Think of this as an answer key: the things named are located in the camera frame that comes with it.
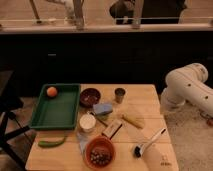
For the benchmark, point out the black chair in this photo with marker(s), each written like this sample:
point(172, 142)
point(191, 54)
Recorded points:
point(9, 102)

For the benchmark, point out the blue sponge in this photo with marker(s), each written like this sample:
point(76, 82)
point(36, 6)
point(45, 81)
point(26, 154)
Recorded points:
point(102, 108)

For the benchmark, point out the green plastic tray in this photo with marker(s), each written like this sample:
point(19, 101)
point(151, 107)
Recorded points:
point(57, 113)

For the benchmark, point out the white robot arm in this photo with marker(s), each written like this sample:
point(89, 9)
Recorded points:
point(188, 84)

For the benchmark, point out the white round container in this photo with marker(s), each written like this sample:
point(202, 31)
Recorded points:
point(87, 122)

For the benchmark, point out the metal cup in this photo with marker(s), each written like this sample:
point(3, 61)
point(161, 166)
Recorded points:
point(119, 95)

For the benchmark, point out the white dish brush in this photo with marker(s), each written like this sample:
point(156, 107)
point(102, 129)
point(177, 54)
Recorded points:
point(141, 148)

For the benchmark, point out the clear plastic bag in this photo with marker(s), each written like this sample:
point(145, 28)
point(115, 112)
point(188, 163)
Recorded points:
point(83, 140)

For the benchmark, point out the dark purple bowl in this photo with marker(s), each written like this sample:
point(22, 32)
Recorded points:
point(89, 97)

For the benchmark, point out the orange fruit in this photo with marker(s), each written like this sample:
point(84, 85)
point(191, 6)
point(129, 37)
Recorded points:
point(51, 92)

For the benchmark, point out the wooden block brush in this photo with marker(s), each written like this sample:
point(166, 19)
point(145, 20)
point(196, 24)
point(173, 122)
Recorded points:
point(112, 128)

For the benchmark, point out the green cucumber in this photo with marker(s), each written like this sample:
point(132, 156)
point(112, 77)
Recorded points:
point(50, 144)

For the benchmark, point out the orange bowl with beads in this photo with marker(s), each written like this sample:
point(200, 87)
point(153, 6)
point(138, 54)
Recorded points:
point(99, 153)

